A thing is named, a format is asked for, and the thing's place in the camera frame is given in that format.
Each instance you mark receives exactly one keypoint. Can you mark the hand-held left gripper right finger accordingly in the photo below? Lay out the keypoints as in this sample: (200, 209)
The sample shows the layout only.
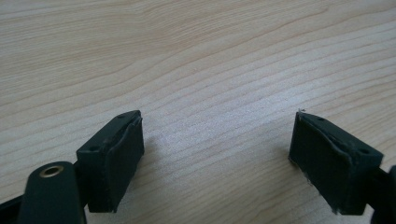
(330, 165)

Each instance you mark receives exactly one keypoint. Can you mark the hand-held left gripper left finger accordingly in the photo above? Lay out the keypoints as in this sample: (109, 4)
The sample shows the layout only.
(118, 161)

